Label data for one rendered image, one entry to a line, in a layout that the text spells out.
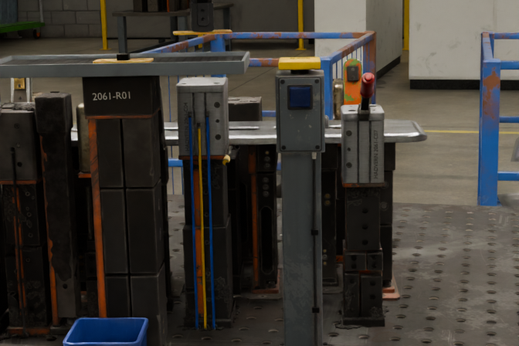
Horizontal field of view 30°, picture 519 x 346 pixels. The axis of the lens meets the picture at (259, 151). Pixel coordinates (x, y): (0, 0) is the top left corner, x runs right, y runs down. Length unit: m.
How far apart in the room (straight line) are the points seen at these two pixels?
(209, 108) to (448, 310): 0.55
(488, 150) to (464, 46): 6.09
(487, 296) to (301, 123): 0.58
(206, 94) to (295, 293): 0.35
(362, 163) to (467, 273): 0.45
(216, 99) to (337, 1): 7.97
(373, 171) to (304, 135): 0.21
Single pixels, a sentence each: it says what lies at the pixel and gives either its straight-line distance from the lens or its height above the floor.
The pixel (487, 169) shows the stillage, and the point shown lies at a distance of 3.40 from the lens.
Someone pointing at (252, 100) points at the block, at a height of 1.03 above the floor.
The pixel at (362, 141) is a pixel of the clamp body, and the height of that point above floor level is 1.01.
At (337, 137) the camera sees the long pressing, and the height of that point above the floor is 1.00.
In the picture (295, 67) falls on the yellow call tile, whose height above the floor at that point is 1.15.
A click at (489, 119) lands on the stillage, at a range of 3.36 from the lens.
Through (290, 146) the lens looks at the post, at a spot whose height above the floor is 1.04.
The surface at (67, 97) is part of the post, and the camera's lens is 1.57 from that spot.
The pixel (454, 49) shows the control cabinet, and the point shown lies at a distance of 9.44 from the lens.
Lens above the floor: 1.31
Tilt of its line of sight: 11 degrees down
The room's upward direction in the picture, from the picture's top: 1 degrees counter-clockwise
